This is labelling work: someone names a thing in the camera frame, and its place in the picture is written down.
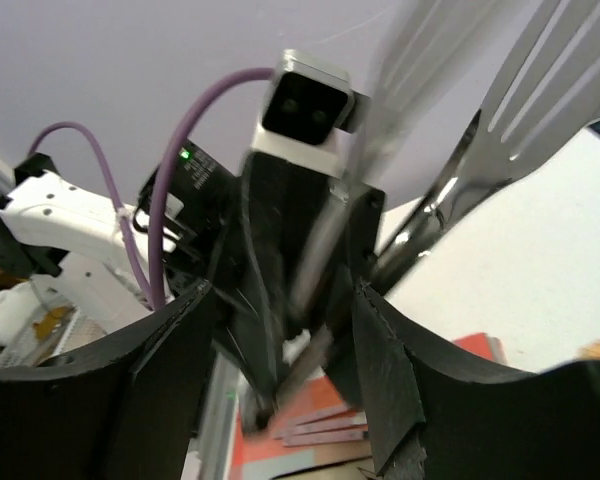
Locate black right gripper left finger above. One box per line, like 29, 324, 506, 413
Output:
0, 284, 216, 479

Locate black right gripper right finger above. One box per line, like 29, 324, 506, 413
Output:
352, 287, 600, 479

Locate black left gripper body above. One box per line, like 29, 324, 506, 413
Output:
207, 151, 385, 407

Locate metal gripper tongs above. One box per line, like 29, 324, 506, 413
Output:
288, 1, 497, 319

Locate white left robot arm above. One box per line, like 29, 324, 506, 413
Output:
0, 150, 384, 422

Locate orange checkered placemat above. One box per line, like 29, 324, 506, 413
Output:
229, 334, 506, 480

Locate aluminium table frame rail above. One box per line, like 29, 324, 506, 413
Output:
181, 356, 241, 480

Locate fork with pink handle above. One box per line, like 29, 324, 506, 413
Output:
273, 404, 368, 448

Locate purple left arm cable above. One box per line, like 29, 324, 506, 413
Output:
28, 67, 276, 311

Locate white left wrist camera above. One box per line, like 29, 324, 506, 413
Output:
251, 49, 354, 177

